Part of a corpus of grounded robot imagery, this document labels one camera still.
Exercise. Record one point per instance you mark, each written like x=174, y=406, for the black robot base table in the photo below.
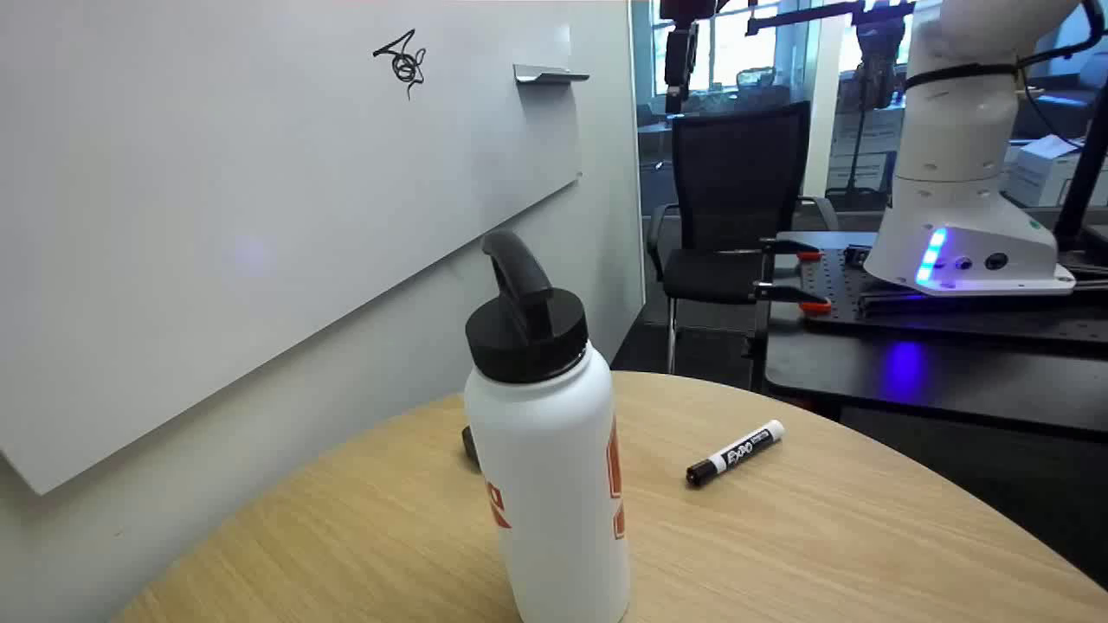
x=1028, y=363

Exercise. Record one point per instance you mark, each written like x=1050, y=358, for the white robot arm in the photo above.
x=948, y=230

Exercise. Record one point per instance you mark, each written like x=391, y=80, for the white metal water bottle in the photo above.
x=552, y=477

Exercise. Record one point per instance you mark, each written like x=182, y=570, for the black whiteboard eraser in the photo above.
x=469, y=453

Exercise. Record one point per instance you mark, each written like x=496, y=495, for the black and white marker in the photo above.
x=736, y=454

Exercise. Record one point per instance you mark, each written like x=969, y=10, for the black office chair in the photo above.
x=739, y=188

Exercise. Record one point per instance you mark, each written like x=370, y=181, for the grey whiteboard marker tray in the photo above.
x=530, y=73

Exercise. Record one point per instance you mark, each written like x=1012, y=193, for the round wooden table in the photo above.
x=821, y=529

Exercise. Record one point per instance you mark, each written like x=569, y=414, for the white box on shelf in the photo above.
x=1038, y=170

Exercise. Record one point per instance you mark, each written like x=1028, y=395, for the orange handled clamp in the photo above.
x=806, y=303

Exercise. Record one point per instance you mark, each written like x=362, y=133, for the large wall whiteboard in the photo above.
x=187, y=188

